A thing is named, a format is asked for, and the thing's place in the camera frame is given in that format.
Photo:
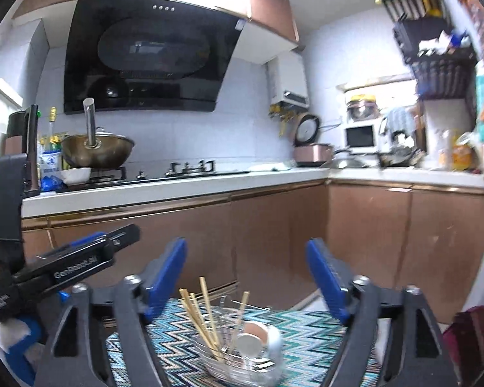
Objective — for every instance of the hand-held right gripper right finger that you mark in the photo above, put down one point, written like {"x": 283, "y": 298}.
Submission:
{"x": 324, "y": 278}

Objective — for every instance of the person's left hand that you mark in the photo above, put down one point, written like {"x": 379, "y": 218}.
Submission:
{"x": 20, "y": 346}

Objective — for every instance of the steel pan lid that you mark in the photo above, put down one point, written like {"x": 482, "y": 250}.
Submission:
{"x": 349, "y": 163}

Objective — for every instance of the steel pot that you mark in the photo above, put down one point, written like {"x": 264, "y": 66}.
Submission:
{"x": 361, "y": 109}

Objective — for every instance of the white ceramic spoon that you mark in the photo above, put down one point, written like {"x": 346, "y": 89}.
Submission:
{"x": 248, "y": 346}

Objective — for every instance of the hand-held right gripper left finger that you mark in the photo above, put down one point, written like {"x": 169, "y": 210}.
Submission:
{"x": 167, "y": 274}

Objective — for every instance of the brown kitchen base cabinets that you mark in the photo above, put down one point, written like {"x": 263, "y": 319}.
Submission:
{"x": 266, "y": 229}

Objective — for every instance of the tall clear bottle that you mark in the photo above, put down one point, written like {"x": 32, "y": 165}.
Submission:
{"x": 52, "y": 129}

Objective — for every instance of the yellow packet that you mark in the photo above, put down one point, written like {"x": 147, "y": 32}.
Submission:
{"x": 463, "y": 153}

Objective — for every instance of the rose gold electric kettle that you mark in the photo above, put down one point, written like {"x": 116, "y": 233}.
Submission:
{"x": 31, "y": 141}

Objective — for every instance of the white bowl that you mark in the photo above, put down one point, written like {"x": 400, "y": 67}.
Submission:
{"x": 76, "y": 175}

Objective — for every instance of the yellow gas pipes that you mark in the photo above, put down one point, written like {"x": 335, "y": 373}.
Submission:
{"x": 284, "y": 119}

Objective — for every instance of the black wall rack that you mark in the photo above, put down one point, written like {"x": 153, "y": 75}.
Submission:
{"x": 439, "y": 72}

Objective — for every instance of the dark red dustpan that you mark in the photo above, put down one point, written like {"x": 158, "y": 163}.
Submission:
{"x": 472, "y": 338}

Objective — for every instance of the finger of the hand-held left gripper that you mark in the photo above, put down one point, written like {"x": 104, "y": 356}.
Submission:
{"x": 123, "y": 242}
{"x": 84, "y": 240}

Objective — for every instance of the copper rice cooker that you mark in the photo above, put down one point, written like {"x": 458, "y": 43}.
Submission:
{"x": 310, "y": 153}

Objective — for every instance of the grey blue towel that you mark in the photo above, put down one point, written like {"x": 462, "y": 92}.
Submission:
{"x": 399, "y": 119}

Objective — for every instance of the zigzag patterned tablecloth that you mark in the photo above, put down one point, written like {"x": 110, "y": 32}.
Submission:
{"x": 306, "y": 330}

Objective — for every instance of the blue label bottle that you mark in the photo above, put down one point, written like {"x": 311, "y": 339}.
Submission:
{"x": 50, "y": 161}

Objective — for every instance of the dark pan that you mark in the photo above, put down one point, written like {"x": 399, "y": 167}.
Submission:
{"x": 399, "y": 157}

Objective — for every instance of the clear spray bottle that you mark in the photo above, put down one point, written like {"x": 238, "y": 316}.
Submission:
{"x": 444, "y": 149}

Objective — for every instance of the gas stove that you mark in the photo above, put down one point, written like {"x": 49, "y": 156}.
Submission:
{"x": 189, "y": 167}

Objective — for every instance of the black range hood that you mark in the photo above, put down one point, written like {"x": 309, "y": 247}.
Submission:
{"x": 153, "y": 48}

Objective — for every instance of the blue packet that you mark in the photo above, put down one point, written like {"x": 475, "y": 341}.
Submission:
{"x": 52, "y": 183}

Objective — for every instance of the white microwave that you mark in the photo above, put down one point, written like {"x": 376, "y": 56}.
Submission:
{"x": 361, "y": 137}

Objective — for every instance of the white water heater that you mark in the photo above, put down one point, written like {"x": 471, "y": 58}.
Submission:
{"x": 288, "y": 80}

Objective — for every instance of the pale blue ceramic spoon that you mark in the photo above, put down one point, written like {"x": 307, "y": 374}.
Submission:
{"x": 275, "y": 342}

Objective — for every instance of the steel wok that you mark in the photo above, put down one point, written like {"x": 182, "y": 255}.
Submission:
{"x": 101, "y": 151}

